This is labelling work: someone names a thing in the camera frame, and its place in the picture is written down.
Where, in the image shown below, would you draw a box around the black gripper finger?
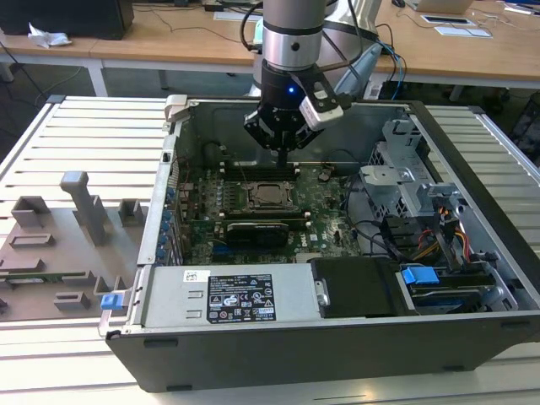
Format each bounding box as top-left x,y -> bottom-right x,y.
282,126 -> 327,170
243,110 -> 284,169

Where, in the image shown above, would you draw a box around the metal socket cover frame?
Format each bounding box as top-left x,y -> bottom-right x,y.
246,181 -> 300,212

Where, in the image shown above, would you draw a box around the silver square CPU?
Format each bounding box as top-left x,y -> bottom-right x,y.
256,186 -> 288,203

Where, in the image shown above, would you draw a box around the black RAM slot bank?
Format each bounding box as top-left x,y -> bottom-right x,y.
223,209 -> 312,224
222,161 -> 297,181

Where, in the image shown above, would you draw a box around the CPU socket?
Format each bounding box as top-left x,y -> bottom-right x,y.
242,180 -> 303,214

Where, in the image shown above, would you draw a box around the pale blue teach pendant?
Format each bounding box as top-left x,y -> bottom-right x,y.
335,41 -> 383,100

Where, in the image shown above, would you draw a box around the green motherboard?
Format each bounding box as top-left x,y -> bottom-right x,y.
175,164 -> 365,267

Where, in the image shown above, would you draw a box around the silver metal drive cage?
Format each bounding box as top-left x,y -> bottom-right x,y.
358,117 -> 462,221

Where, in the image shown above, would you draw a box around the black graphics card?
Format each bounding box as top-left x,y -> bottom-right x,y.
225,221 -> 291,251

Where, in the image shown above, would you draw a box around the black plastic air shroud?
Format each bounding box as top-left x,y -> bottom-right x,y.
310,256 -> 419,318

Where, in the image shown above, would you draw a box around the blue disk carrier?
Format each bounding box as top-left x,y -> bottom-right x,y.
402,264 -> 484,314

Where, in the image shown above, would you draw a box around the silver laptop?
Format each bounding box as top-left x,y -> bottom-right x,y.
415,0 -> 474,14

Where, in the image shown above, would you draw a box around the grey power supply unit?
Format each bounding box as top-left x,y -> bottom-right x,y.
141,265 -> 325,329

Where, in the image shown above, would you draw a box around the black open PC case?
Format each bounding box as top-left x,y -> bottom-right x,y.
99,94 -> 540,393

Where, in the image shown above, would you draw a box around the black box on desk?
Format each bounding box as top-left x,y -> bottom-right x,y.
0,0 -> 135,41

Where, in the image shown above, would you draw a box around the blue case latch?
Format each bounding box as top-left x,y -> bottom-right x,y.
100,292 -> 130,312

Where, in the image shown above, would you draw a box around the crumpled white paper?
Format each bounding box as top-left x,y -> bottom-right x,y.
27,21 -> 73,48

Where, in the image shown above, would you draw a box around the grey parts rack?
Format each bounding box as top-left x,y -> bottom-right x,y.
0,170 -> 149,322

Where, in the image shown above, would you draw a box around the green RAM stick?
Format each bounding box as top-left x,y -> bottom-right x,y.
0,273 -> 86,284

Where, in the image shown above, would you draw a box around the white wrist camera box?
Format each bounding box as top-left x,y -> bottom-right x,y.
298,82 -> 354,131

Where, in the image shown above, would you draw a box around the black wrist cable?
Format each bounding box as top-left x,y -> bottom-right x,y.
240,2 -> 265,54

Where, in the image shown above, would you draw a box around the grey case handle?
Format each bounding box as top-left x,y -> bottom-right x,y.
163,94 -> 190,124

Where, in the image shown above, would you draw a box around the blue cables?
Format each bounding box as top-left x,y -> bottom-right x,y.
381,41 -> 408,97

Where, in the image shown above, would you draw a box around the black cable bundle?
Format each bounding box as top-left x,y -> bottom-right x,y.
344,181 -> 404,259

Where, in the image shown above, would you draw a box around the yellow red power wires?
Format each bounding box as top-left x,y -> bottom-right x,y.
419,205 -> 472,259

